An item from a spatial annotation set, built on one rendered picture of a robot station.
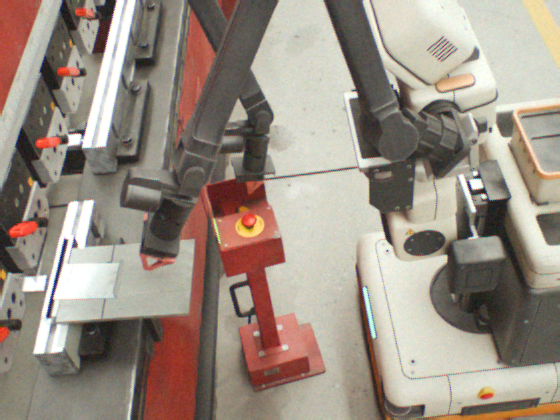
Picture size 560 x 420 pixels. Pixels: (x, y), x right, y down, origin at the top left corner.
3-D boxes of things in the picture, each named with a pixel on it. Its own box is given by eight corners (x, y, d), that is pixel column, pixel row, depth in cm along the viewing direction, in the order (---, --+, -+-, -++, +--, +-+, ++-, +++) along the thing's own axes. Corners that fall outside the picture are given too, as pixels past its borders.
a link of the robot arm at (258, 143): (273, 137, 163) (268, 121, 167) (244, 138, 162) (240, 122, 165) (269, 158, 168) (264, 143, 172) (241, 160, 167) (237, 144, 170)
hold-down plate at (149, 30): (154, 64, 205) (151, 56, 203) (136, 66, 206) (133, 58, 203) (163, 6, 225) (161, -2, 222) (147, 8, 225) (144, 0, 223)
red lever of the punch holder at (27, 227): (24, 227, 109) (47, 215, 119) (-2, 229, 109) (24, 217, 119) (25, 238, 109) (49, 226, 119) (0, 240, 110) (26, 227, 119)
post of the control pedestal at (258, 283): (280, 346, 226) (260, 246, 185) (264, 350, 226) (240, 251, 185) (276, 332, 230) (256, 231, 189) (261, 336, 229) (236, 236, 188)
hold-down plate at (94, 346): (106, 359, 143) (102, 352, 141) (81, 361, 144) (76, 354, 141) (125, 243, 163) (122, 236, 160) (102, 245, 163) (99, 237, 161)
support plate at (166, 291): (189, 315, 134) (188, 312, 134) (57, 324, 136) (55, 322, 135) (195, 241, 146) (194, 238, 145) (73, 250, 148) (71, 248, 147)
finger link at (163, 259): (128, 275, 131) (142, 247, 124) (132, 245, 135) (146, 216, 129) (162, 283, 133) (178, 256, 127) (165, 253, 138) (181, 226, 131)
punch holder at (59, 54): (75, 118, 147) (47, 55, 134) (36, 121, 148) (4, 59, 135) (86, 73, 157) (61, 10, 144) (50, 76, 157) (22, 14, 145)
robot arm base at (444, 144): (472, 151, 125) (455, 107, 133) (438, 136, 121) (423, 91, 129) (440, 180, 130) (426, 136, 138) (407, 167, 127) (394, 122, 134)
